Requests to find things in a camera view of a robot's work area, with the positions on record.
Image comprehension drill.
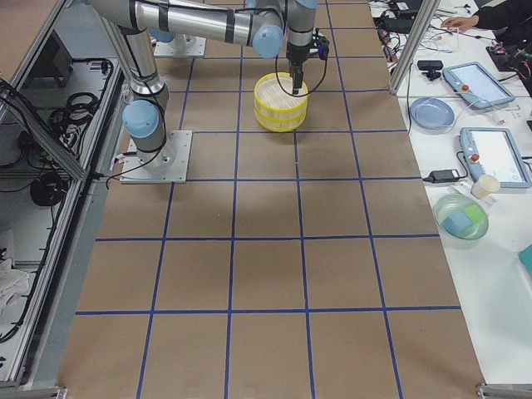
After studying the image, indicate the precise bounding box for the upper blue teach pendant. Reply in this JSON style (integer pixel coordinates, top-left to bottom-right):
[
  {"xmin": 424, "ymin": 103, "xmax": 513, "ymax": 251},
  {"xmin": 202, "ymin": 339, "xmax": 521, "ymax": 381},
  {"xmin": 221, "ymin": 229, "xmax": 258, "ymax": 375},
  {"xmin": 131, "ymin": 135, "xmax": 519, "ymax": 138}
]
[{"xmin": 441, "ymin": 62, "xmax": 515, "ymax": 109}]

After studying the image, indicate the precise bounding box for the paper cup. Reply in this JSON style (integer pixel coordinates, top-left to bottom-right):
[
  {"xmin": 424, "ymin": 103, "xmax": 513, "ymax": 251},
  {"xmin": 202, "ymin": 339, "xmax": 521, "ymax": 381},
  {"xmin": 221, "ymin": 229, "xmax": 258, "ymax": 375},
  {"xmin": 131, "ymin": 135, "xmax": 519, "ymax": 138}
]
[{"xmin": 470, "ymin": 174, "xmax": 500, "ymax": 199}]

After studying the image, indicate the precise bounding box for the black power adapter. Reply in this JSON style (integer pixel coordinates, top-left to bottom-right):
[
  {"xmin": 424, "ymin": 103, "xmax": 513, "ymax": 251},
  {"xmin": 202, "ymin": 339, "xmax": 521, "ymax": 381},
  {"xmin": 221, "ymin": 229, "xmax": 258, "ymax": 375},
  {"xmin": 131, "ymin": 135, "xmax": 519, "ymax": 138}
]
[{"xmin": 422, "ymin": 169, "xmax": 466, "ymax": 184}]

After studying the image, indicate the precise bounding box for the green bowl with sponges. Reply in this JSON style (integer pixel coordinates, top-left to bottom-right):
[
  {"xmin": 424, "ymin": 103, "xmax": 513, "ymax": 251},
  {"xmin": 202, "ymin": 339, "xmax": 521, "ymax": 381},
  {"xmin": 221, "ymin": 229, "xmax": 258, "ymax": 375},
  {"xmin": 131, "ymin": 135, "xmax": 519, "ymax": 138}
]
[{"xmin": 434, "ymin": 194, "xmax": 489, "ymax": 240}]

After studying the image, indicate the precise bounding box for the black webcam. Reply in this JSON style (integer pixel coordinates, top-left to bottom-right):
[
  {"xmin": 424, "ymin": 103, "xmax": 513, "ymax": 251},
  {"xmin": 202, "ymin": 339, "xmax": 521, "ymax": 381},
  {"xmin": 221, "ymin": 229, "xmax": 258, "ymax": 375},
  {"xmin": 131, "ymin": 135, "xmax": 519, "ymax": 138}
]
[{"xmin": 416, "ymin": 60, "xmax": 443, "ymax": 81}]

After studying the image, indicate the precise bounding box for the aluminium frame post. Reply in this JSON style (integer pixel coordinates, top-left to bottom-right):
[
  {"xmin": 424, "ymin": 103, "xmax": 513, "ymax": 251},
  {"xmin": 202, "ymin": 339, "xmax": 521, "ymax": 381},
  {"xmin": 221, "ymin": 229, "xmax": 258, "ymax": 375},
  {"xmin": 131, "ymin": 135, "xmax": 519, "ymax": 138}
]
[{"xmin": 388, "ymin": 0, "xmax": 439, "ymax": 95}]

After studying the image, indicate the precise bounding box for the blue plate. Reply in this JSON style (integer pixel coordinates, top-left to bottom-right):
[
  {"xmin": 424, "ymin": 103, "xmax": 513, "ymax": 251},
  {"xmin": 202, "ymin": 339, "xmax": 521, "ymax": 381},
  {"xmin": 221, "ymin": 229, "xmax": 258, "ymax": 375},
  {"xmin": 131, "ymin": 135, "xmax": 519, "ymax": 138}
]
[{"xmin": 409, "ymin": 97, "xmax": 456, "ymax": 132}]

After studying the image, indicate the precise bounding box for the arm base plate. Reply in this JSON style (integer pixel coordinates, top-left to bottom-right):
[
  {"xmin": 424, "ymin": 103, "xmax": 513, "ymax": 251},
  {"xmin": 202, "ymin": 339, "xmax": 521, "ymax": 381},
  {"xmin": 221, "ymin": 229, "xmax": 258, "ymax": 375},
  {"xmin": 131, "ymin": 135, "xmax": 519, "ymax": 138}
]
[
  {"xmin": 119, "ymin": 131, "xmax": 193, "ymax": 184},
  {"xmin": 154, "ymin": 34, "xmax": 206, "ymax": 58}
]

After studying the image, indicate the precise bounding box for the yellow steamer basket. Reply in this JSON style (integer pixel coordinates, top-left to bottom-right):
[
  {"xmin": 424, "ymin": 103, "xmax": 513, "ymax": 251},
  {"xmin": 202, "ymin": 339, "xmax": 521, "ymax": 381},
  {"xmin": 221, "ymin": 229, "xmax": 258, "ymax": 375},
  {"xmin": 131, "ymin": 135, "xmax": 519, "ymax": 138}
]
[
  {"xmin": 254, "ymin": 72, "xmax": 308, "ymax": 112},
  {"xmin": 254, "ymin": 106, "xmax": 307, "ymax": 132}
]

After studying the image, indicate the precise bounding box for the white crumpled cloth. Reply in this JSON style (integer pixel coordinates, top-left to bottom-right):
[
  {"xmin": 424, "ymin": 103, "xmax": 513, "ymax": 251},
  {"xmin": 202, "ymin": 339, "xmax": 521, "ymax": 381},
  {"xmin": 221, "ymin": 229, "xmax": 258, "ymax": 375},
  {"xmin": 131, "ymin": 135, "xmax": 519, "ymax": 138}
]
[{"xmin": 0, "ymin": 228, "xmax": 31, "ymax": 321}]

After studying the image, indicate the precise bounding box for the blue teach pendant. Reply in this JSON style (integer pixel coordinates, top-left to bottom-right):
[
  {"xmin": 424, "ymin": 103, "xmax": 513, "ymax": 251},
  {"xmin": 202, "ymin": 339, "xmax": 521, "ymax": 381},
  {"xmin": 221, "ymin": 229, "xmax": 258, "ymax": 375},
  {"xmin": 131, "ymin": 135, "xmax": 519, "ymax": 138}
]
[
  {"xmin": 441, "ymin": 62, "xmax": 515, "ymax": 109},
  {"xmin": 459, "ymin": 127, "xmax": 531, "ymax": 189}
]

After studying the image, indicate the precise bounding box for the brown paper table cover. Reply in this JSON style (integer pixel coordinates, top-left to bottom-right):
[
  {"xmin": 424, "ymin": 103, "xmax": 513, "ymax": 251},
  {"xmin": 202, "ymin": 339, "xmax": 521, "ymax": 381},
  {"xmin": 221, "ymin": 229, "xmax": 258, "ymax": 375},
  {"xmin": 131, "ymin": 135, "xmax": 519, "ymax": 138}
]
[{"xmin": 58, "ymin": 1, "xmax": 482, "ymax": 398}]

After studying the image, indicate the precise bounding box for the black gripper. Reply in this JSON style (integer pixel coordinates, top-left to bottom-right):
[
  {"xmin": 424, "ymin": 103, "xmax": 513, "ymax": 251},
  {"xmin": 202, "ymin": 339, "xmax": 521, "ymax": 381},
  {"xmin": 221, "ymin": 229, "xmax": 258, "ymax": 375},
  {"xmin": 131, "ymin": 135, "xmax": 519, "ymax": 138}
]
[{"xmin": 286, "ymin": 27, "xmax": 328, "ymax": 95}]

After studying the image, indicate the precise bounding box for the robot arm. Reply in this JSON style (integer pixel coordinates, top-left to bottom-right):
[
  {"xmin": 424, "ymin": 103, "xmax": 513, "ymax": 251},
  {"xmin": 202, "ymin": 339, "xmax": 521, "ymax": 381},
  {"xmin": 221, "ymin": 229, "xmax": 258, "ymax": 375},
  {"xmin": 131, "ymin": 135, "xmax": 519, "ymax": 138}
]
[
  {"xmin": 135, "ymin": 1, "xmax": 329, "ymax": 71},
  {"xmin": 91, "ymin": 1, "xmax": 318, "ymax": 98}
]

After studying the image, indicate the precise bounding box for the lower blue teach pendant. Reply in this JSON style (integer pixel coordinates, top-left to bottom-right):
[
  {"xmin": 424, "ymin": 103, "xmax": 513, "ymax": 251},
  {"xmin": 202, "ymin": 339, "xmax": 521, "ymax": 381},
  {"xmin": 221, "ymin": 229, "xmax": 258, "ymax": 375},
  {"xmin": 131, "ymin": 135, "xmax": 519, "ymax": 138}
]
[{"xmin": 459, "ymin": 127, "xmax": 531, "ymax": 189}]

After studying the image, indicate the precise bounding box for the person hand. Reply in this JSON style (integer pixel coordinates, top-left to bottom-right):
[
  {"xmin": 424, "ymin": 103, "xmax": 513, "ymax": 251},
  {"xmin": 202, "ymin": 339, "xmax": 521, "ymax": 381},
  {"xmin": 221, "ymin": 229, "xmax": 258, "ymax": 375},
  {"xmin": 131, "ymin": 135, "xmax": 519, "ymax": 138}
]
[{"xmin": 441, "ymin": 15, "xmax": 479, "ymax": 31}]

